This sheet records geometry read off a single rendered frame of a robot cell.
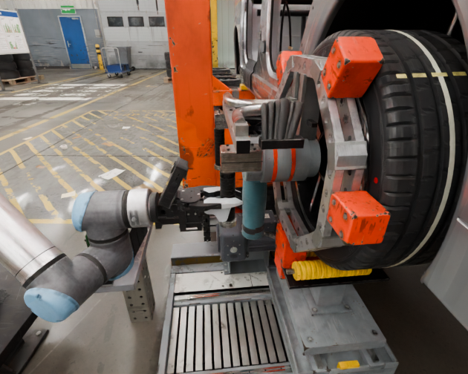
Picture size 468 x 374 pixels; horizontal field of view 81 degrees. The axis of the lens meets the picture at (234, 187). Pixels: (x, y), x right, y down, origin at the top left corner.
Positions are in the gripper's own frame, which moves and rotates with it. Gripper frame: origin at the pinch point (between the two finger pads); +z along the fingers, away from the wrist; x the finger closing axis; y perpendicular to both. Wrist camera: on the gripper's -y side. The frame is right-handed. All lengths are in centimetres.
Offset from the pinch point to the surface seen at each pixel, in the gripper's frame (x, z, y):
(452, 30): -22, 61, -35
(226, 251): -39, 0, 52
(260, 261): -54, 20, 74
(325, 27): -44, 34, -36
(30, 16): -1421, -739, -127
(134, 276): -14, -33, 38
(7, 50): -808, -517, -12
